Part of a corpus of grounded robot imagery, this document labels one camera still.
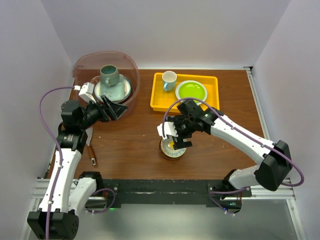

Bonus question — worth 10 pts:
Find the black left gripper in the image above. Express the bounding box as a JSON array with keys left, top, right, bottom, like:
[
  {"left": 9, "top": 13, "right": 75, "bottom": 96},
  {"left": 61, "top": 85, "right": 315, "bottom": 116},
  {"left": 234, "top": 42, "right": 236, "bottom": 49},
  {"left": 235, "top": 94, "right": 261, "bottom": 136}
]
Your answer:
[{"left": 78, "top": 94, "right": 127, "bottom": 130}]

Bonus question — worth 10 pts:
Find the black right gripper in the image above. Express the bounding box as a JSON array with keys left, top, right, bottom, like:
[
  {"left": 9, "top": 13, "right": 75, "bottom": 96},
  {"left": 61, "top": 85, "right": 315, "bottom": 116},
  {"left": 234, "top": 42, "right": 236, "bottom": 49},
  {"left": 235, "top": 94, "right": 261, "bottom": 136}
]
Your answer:
[{"left": 164, "top": 115, "right": 196, "bottom": 150}]

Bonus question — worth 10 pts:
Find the yellow rimmed bowl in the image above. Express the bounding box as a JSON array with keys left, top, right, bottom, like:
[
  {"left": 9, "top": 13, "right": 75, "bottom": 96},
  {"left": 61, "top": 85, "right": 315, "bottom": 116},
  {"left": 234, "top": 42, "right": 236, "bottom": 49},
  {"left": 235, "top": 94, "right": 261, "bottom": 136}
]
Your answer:
[{"left": 160, "top": 138, "right": 187, "bottom": 158}]

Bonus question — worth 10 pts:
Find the mint green divided dish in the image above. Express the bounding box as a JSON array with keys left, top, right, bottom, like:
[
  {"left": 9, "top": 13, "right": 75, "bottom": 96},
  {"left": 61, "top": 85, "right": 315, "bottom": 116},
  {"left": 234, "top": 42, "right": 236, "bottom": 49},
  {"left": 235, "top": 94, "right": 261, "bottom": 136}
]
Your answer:
[{"left": 98, "top": 74, "right": 125, "bottom": 102}]

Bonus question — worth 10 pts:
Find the teal glazed mug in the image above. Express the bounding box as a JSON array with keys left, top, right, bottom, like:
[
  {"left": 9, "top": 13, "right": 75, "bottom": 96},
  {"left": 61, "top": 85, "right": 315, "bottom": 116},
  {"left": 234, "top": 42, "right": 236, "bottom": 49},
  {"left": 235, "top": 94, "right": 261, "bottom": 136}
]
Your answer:
[{"left": 100, "top": 64, "right": 120, "bottom": 88}]

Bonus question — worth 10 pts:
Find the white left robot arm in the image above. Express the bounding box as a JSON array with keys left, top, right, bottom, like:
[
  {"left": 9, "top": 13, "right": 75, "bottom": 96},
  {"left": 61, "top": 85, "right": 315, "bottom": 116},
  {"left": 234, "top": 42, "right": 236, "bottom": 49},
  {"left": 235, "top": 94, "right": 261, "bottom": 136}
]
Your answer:
[{"left": 27, "top": 96, "right": 128, "bottom": 240}]

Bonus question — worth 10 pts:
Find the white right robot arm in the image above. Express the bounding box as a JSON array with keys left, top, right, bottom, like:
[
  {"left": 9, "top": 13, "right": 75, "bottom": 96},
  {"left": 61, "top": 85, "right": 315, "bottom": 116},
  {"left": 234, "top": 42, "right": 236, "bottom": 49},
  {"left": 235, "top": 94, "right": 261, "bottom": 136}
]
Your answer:
[{"left": 159, "top": 100, "right": 293, "bottom": 197}]

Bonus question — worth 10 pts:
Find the transparent pink plastic bin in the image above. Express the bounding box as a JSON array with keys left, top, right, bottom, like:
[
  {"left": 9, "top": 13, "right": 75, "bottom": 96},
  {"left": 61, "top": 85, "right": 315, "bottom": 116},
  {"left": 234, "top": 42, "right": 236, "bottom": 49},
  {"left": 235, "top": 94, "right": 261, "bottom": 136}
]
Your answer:
[{"left": 72, "top": 51, "right": 141, "bottom": 118}]

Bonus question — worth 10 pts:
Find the yellow plastic tray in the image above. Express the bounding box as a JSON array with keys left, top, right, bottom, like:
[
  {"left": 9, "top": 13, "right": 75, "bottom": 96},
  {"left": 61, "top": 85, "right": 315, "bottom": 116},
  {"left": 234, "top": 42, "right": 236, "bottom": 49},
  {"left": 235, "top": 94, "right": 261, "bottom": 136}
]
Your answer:
[{"left": 150, "top": 72, "right": 220, "bottom": 112}]

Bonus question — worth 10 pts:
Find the white scalloped plate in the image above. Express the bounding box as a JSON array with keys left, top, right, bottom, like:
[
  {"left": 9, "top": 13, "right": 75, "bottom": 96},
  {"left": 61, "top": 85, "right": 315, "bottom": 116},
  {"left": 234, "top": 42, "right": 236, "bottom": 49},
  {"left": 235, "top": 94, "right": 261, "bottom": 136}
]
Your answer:
[{"left": 175, "top": 80, "right": 208, "bottom": 101}]

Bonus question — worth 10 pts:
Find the lime green small plate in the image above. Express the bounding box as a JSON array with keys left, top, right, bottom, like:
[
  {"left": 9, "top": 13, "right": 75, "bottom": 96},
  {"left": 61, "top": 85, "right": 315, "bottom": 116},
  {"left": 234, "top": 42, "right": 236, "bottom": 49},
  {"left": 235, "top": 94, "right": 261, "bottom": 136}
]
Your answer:
[{"left": 178, "top": 82, "right": 206, "bottom": 99}]

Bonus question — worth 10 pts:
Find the light blue ceramic mug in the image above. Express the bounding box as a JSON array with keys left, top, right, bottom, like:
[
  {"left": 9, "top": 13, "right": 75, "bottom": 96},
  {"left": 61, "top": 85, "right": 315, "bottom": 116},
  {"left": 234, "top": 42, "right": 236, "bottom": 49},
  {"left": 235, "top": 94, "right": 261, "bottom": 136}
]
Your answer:
[{"left": 162, "top": 71, "right": 178, "bottom": 92}]

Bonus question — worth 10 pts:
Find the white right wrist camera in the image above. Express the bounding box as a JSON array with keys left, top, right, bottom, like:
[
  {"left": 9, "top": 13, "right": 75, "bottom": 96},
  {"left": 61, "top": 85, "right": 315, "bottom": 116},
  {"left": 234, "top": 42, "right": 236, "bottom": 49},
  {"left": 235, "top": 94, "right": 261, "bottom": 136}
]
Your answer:
[{"left": 157, "top": 121, "right": 178, "bottom": 140}]

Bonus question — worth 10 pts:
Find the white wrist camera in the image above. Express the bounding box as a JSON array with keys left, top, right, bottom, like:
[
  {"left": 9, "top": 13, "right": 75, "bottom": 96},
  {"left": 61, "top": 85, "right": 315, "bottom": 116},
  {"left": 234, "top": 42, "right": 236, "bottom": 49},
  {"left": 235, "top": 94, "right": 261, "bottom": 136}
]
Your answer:
[
  {"left": 74, "top": 82, "right": 97, "bottom": 103},
  {"left": 157, "top": 121, "right": 178, "bottom": 140}
]

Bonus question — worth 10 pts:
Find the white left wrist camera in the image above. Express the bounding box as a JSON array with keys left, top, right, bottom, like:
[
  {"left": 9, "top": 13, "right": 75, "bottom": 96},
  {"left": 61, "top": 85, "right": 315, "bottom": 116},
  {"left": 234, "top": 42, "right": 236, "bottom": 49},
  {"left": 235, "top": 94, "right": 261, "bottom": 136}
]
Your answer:
[{"left": 74, "top": 82, "right": 97, "bottom": 103}]

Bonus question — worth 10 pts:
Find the wooden handled metal scraper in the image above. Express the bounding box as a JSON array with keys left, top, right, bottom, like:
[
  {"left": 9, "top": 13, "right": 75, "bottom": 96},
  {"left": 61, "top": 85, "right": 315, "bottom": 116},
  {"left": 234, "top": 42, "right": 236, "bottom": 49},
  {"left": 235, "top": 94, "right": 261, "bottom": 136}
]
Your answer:
[{"left": 86, "top": 127, "right": 98, "bottom": 167}]

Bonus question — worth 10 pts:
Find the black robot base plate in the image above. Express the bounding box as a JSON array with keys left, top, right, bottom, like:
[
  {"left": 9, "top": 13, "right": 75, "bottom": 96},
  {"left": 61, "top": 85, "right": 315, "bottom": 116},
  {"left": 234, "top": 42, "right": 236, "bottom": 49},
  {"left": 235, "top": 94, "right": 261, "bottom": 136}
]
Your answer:
[{"left": 85, "top": 179, "right": 252, "bottom": 213}]

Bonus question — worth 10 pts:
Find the aluminium frame rail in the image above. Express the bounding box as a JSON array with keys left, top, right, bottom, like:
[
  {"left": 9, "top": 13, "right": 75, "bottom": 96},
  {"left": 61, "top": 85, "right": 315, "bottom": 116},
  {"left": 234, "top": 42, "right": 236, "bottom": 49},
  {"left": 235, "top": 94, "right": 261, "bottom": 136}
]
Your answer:
[{"left": 246, "top": 68, "right": 307, "bottom": 240}]

